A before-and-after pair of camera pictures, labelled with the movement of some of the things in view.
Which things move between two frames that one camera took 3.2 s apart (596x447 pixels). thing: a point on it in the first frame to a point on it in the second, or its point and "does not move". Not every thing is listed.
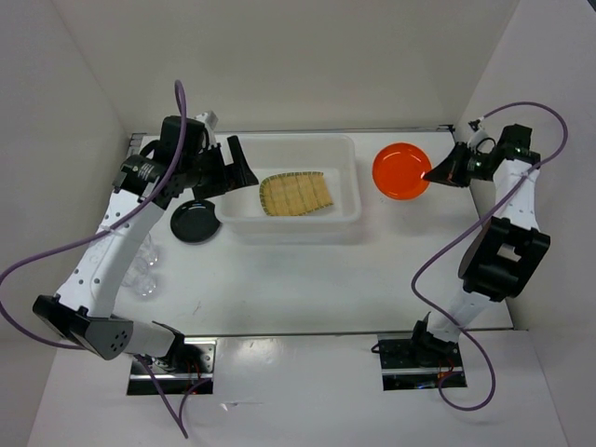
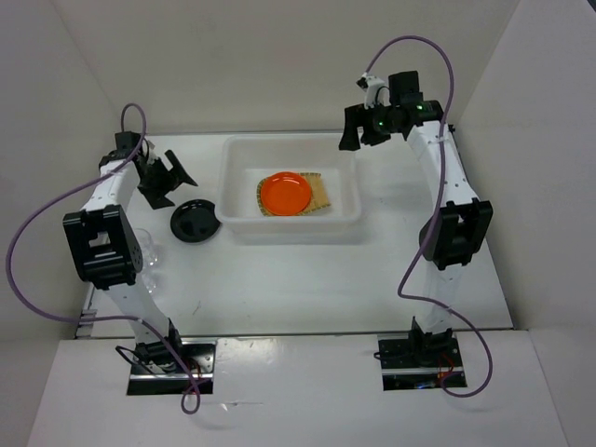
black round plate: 195,222 does not move
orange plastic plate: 398,169 to 285,194
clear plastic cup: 148,251 does not move
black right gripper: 450,169 to 355,116
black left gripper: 231,176 to 172,179
